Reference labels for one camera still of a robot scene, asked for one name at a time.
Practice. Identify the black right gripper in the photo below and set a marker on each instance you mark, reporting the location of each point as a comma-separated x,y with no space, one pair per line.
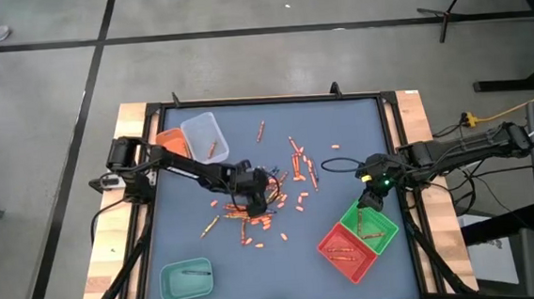
389,171

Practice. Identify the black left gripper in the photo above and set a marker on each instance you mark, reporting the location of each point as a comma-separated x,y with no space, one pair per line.
255,185

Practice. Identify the brown crayon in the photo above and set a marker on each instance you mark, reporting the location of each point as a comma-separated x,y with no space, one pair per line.
359,221
373,235

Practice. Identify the yellow crayon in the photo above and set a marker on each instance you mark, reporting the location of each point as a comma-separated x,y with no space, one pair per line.
209,226
274,193
236,216

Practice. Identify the red-orange crayon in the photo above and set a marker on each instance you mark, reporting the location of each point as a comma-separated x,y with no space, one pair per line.
283,177
235,207

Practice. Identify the red crayon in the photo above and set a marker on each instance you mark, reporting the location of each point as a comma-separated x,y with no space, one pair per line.
243,231

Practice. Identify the blue crayon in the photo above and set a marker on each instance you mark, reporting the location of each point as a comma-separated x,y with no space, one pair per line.
273,170

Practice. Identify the black crayon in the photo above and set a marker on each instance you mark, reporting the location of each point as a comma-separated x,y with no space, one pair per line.
196,272

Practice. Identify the clear plastic bin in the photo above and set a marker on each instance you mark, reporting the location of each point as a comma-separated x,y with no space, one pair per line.
200,130

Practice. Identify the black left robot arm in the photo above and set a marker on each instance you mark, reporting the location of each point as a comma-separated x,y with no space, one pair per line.
188,166

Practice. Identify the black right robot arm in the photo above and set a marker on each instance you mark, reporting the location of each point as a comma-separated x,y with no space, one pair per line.
460,147

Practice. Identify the green plastic basket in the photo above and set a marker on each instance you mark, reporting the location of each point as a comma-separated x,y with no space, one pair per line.
383,224

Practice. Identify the red plastic basket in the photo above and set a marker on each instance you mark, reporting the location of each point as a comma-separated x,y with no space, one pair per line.
351,271

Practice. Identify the grey-blue table mat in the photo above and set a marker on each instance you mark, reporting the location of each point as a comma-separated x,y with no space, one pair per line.
257,282

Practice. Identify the teal plastic basket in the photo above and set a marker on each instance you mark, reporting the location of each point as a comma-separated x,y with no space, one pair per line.
187,287

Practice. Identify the orange plastic bin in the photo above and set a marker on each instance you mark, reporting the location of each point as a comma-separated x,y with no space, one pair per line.
172,139

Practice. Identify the black tripod stand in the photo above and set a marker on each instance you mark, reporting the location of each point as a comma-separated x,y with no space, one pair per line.
503,85

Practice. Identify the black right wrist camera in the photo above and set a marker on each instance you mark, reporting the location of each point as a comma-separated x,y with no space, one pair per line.
367,168

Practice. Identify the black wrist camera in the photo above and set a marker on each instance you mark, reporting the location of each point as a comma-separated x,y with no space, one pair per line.
243,166
367,168

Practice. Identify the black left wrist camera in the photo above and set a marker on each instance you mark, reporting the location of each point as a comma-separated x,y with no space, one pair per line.
243,166

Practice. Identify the black table frame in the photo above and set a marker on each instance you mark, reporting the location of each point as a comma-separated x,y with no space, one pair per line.
268,99

